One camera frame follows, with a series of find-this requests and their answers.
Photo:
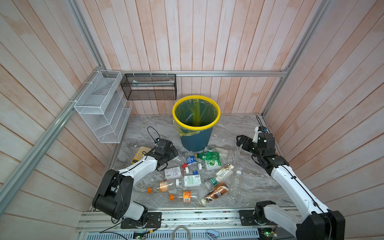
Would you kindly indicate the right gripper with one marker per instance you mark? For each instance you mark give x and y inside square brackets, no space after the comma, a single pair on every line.
[248,140]

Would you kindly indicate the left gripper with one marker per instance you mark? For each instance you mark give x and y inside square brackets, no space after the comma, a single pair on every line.
[172,155]

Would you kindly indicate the white label square bottle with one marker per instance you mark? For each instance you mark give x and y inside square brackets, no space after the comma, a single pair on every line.
[176,172]

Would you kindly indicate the blue label crushed bottle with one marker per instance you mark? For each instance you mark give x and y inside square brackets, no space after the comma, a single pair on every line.
[192,166]

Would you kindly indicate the orange label bottle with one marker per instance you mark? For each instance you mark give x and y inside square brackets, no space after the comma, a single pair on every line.
[162,187]
[185,196]

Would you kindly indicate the green label white bottle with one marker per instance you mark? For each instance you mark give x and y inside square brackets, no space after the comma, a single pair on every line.
[189,181]

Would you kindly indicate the cream label bottle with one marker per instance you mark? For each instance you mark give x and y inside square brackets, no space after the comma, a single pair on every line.
[224,173]

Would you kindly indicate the clear tall bottle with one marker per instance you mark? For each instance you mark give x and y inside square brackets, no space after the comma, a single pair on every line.
[235,188]

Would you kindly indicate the brown coffee bottle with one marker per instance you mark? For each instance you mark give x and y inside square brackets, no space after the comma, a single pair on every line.
[215,193]

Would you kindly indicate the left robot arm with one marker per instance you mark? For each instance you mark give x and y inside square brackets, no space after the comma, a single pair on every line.
[113,196]

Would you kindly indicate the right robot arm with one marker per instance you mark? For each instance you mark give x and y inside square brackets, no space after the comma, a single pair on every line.
[316,222]

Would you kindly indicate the teal bin with yellow rim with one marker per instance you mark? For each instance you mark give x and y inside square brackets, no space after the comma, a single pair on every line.
[198,142]

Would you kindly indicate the yellow bin liner bag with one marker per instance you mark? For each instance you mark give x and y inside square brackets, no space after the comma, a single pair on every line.
[194,114]

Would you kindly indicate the yellow calculator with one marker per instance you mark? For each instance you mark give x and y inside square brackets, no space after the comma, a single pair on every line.
[140,154]

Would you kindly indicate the clear bottle behind green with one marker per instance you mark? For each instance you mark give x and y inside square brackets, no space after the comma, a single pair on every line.
[222,152]

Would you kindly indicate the green crushed bottle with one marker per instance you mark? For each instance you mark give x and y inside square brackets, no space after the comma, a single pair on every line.
[208,156]

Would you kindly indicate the lime label white bottle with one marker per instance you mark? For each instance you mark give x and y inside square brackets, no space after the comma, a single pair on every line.
[212,165]

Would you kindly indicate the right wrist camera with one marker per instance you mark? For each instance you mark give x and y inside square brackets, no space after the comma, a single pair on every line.
[258,130]

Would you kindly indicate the black wire mesh basket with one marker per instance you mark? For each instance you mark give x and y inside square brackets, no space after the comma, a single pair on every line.
[149,87]

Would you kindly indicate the aluminium front rail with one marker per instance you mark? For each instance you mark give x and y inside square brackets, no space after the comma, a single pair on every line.
[181,224]

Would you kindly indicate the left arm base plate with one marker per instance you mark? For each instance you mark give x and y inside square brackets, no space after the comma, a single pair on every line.
[151,220]

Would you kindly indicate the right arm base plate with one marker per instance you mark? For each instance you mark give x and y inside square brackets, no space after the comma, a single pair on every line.
[253,218]

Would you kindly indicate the white wire mesh shelf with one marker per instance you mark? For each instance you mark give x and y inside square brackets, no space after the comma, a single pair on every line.
[104,108]

